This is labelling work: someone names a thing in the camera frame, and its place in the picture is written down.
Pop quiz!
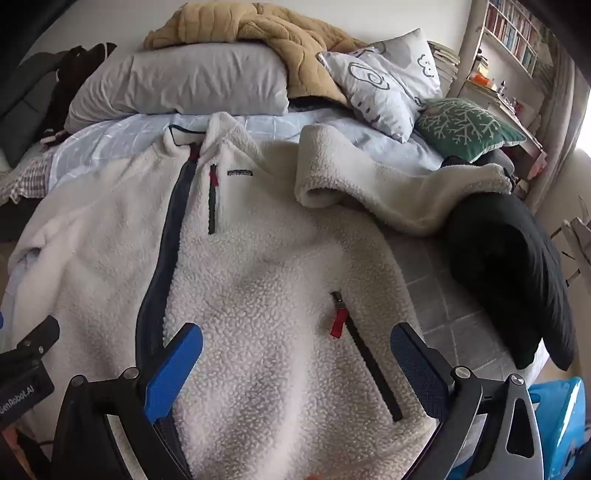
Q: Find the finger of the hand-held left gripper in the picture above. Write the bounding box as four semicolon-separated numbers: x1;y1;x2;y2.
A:
0;316;62;365

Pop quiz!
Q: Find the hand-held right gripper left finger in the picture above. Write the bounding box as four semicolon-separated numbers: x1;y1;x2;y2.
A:
51;322;204;480

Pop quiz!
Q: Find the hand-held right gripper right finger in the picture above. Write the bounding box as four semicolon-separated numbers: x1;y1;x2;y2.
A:
390;322;546;480

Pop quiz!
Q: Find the white fleece jacket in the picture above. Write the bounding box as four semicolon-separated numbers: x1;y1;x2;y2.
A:
9;111;513;480

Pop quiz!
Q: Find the black garment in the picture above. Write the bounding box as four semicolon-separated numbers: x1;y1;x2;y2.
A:
445;191;578;370

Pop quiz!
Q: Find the blue plastic container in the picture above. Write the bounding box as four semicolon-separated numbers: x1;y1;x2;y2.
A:
526;376;587;480

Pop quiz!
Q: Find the plaid cloth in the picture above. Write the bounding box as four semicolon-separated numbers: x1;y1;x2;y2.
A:
0;152;58;204

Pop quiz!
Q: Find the pale wooden rack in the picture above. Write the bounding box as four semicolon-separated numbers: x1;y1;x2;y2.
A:
549;194;591;287

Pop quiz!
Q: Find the grey coat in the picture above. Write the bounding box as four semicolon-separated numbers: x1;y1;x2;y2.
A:
0;51;70;167

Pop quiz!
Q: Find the green leaf-pattern cushion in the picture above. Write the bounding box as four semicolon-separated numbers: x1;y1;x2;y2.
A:
414;97;527;162

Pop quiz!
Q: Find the dark garment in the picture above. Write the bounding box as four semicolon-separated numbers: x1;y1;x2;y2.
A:
48;43;118;139

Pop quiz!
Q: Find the cluttered desk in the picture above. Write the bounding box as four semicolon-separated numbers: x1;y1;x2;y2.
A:
462;76;546;158

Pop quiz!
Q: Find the grey pillow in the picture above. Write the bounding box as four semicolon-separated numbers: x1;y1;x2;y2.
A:
64;44;291;132

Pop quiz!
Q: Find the white printed pillow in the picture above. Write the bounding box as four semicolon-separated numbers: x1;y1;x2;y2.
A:
316;28;444;143

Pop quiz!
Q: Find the grey curtain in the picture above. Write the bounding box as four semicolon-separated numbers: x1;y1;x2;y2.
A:
536;46;588;213

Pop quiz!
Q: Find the stack of papers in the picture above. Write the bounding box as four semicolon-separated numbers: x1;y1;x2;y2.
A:
427;41;462;77

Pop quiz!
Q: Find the tan quilted blanket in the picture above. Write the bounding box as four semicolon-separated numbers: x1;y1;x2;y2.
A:
143;2;370;107

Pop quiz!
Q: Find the white bookshelf with books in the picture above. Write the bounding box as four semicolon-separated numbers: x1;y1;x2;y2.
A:
480;0;555;79

